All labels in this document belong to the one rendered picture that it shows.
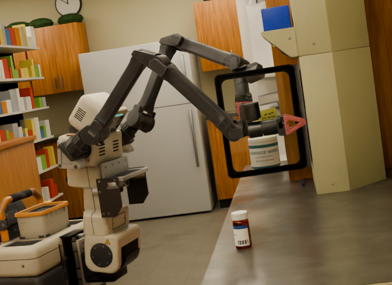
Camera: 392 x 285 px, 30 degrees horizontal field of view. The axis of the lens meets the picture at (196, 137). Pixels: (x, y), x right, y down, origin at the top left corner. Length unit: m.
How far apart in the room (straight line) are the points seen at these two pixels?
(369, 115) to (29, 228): 1.51
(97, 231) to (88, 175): 0.23
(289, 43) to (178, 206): 5.22
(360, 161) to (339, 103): 0.22
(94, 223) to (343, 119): 1.14
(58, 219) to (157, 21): 5.12
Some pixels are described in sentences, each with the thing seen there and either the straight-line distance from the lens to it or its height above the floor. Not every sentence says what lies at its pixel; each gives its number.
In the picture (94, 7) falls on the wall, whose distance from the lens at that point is 8.33.
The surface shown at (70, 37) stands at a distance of 8.03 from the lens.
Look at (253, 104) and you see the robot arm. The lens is 2.61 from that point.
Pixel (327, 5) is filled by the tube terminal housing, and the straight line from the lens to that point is 2.50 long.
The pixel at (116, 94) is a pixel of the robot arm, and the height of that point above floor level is 1.37.
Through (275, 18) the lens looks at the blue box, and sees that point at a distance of 2.68.
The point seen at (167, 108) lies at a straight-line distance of 7.46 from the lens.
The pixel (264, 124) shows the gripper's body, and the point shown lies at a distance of 2.62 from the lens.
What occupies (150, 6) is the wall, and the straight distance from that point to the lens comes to 8.20.
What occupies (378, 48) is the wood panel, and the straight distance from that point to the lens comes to 2.88.
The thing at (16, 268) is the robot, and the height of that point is 0.73.
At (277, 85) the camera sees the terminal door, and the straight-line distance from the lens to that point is 2.78.
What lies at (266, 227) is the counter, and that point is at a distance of 2.12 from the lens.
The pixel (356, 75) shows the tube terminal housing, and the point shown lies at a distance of 2.57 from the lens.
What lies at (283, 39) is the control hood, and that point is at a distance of 2.48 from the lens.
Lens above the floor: 1.39
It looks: 5 degrees down
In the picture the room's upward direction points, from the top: 8 degrees counter-clockwise
